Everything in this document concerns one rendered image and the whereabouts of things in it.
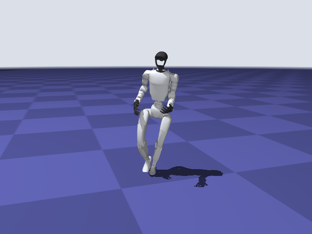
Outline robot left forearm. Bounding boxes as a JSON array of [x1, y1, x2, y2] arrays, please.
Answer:
[[167, 95, 176, 110]]

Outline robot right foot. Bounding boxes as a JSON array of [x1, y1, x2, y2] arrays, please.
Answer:
[[142, 156, 152, 172]]

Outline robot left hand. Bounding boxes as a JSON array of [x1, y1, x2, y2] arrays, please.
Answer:
[[160, 104, 173, 114]]

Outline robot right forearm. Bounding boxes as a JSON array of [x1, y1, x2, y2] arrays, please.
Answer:
[[134, 86, 145, 104]]

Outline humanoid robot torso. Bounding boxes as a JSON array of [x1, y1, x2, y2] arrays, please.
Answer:
[[149, 68, 171, 119]]

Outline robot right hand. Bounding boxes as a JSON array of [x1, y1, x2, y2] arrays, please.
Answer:
[[134, 99, 140, 116]]

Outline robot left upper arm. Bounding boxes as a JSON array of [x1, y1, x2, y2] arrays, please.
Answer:
[[168, 73, 179, 98]]

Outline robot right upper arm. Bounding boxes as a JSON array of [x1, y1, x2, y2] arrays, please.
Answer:
[[140, 70, 151, 93]]

